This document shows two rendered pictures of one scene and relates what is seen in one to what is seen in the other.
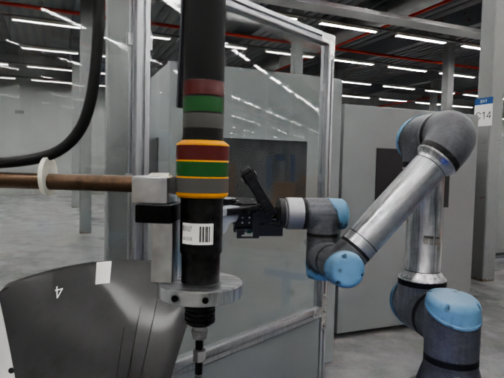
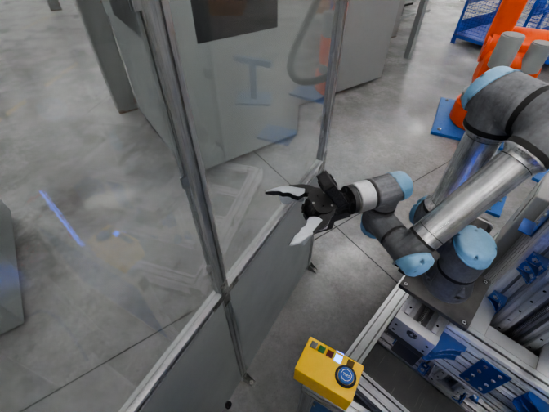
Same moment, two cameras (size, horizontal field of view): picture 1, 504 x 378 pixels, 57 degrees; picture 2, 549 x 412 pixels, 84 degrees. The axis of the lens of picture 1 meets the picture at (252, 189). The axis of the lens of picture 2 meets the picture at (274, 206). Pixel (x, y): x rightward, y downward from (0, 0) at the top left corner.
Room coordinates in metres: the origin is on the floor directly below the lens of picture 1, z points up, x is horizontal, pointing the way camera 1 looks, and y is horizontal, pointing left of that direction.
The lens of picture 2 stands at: (0.62, 0.22, 1.96)
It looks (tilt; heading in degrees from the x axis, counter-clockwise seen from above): 46 degrees down; 348
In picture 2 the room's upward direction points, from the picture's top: straight up
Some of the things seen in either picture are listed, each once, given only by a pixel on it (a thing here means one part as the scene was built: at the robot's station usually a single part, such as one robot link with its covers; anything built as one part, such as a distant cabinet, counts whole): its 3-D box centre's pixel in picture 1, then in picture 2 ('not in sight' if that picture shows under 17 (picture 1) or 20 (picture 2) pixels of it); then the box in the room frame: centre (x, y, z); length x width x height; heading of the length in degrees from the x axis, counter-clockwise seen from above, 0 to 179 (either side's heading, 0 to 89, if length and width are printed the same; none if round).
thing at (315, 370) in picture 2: not in sight; (327, 373); (0.85, 0.02, 1.02); 0.16 x 0.10 x 0.11; 48
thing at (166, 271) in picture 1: (189, 235); not in sight; (0.39, 0.05, 1.49); 0.09 x 0.07 x 0.10; 83
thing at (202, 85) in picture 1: (203, 89); not in sight; (0.38, 0.04, 1.61); 0.03 x 0.03 x 0.01
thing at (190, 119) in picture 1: (203, 121); not in sight; (0.38, 0.04, 1.58); 0.03 x 0.03 x 0.01
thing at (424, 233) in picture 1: (424, 223); (464, 172); (1.16, -0.43, 1.41); 0.15 x 0.12 x 0.55; 9
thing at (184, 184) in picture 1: (202, 184); not in sight; (0.38, 0.04, 1.53); 0.04 x 0.04 x 0.01
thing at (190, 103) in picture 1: (203, 106); not in sight; (0.38, 0.04, 1.60); 0.03 x 0.03 x 0.01
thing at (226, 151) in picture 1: (202, 153); not in sight; (0.38, 0.04, 1.56); 0.04 x 0.04 x 0.01
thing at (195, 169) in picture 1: (202, 169); not in sight; (0.38, 0.04, 1.55); 0.04 x 0.04 x 0.01
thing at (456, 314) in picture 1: (450, 322); (466, 252); (1.03, -0.45, 1.20); 0.13 x 0.12 x 0.14; 9
